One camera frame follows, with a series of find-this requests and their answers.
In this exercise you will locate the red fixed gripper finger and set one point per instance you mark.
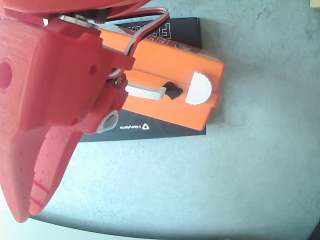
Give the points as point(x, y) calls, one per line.
point(17, 150)

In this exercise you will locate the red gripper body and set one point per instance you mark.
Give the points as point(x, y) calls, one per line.
point(53, 82)

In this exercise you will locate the tan wooden object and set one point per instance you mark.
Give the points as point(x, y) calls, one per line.
point(315, 3)

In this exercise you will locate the red robot arm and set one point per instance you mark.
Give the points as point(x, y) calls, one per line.
point(50, 6)

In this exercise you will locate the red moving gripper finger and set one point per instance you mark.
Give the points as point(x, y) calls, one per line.
point(55, 162)

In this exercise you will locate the black cardboard box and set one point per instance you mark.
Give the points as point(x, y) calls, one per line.
point(185, 30)

